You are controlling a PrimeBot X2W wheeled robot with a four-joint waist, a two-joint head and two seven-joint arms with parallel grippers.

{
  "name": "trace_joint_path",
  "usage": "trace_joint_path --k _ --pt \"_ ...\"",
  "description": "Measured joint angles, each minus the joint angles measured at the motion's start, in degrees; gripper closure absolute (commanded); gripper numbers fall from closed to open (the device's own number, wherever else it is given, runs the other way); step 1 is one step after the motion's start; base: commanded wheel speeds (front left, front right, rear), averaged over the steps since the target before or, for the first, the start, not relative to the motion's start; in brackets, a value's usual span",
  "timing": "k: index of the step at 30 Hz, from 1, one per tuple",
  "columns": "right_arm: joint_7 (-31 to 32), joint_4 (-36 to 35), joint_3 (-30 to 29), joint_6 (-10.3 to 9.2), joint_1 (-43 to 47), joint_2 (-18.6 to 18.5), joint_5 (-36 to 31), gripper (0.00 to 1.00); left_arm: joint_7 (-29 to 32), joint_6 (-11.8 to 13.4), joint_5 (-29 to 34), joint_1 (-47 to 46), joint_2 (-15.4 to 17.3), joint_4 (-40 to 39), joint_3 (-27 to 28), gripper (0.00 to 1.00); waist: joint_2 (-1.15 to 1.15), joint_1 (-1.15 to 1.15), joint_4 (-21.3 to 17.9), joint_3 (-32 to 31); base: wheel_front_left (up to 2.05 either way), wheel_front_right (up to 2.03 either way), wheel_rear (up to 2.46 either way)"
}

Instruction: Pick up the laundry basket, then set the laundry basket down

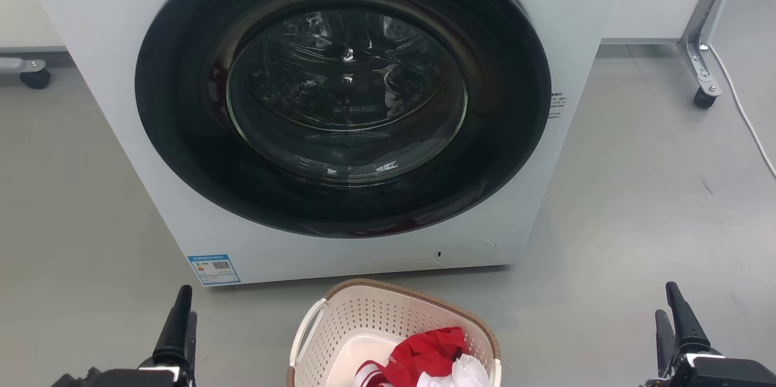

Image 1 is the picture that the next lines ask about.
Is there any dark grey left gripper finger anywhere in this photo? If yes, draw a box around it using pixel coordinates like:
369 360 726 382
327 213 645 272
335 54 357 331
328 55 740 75
182 312 198 385
153 285 193 370

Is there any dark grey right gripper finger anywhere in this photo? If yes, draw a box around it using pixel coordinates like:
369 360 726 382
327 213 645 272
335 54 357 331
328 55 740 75
655 309 677 375
666 281 711 356

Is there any white washing machine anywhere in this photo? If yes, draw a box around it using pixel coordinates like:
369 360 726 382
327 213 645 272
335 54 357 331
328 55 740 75
18 0 631 288

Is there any blue energy label sticker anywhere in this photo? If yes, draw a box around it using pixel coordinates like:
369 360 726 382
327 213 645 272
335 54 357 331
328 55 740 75
187 254 241 286

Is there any black round washer door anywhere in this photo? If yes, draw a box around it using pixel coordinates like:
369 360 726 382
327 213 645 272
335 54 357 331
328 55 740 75
135 0 552 239

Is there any flat metal stand leg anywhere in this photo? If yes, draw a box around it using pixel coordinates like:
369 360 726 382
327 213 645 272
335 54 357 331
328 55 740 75
0 58 47 76

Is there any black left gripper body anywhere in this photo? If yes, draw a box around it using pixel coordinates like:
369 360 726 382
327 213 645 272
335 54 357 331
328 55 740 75
52 363 196 387

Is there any angled metal stand leg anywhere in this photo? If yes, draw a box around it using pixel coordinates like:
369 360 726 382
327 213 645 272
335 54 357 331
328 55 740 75
677 0 748 96

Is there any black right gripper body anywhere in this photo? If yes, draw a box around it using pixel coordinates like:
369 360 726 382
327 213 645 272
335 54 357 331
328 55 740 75
646 351 776 387

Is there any white cable on floor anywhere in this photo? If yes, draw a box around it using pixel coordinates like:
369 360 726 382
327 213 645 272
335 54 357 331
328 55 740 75
706 44 776 179

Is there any red and white garment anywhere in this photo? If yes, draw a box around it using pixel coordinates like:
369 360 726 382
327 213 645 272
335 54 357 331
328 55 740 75
355 326 469 387

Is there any cream perforated laundry basket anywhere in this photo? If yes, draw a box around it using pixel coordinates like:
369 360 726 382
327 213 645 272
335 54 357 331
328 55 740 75
287 278 503 387

